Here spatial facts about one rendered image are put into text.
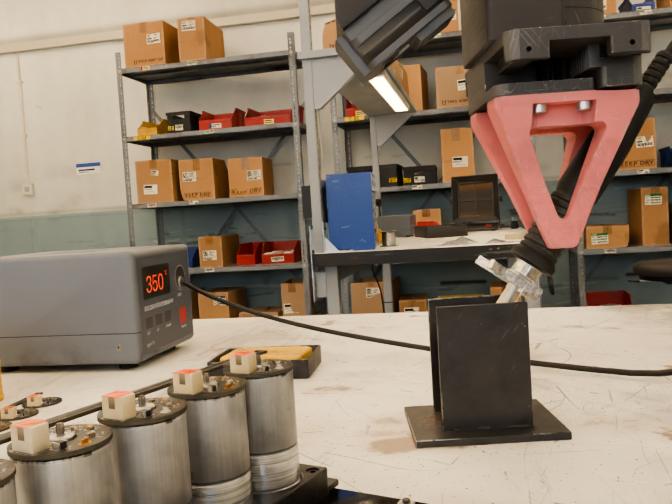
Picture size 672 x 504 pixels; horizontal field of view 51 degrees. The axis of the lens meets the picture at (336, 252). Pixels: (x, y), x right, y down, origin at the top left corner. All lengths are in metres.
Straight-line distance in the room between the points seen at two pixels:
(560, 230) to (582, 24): 0.10
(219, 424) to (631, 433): 0.22
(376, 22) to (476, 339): 0.16
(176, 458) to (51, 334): 0.41
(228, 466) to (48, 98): 5.53
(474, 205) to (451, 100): 1.16
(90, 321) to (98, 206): 4.88
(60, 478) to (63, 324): 0.43
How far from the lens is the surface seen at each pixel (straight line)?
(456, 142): 4.31
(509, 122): 0.34
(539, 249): 0.36
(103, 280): 0.58
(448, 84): 4.29
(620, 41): 0.34
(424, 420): 0.38
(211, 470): 0.23
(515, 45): 0.33
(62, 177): 5.62
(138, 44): 4.87
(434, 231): 2.75
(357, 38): 0.35
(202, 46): 4.67
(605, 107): 0.35
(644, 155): 4.39
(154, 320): 0.60
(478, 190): 3.26
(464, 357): 0.35
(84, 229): 5.52
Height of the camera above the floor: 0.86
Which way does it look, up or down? 3 degrees down
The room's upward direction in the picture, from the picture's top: 4 degrees counter-clockwise
